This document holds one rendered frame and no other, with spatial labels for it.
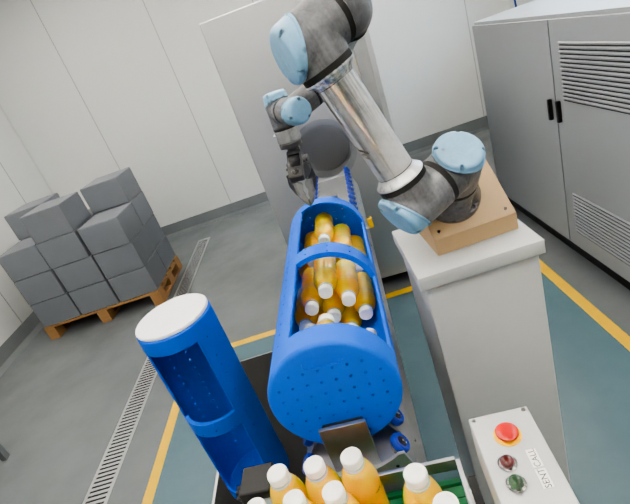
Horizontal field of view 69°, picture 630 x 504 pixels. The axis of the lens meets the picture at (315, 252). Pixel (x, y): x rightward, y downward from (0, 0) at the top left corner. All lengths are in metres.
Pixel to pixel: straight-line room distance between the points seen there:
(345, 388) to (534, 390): 0.70
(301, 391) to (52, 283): 4.05
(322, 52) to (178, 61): 5.14
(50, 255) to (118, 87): 2.40
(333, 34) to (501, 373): 1.00
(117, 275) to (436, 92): 4.24
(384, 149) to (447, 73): 5.25
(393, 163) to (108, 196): 3.98
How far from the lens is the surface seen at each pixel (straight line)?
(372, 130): 0.99
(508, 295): 1.30
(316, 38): 0.95
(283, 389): 1.00
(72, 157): 6.63
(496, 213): 1.29
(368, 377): 0.98
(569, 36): 2.78
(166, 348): 1.69
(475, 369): 1.41
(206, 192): 6.27
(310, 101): 1.34
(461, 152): 1.09
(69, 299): 4.91
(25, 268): 4.92
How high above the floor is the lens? 1.76
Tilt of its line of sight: 24 degrees down
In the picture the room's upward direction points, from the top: 20 degrees counter-clockwise
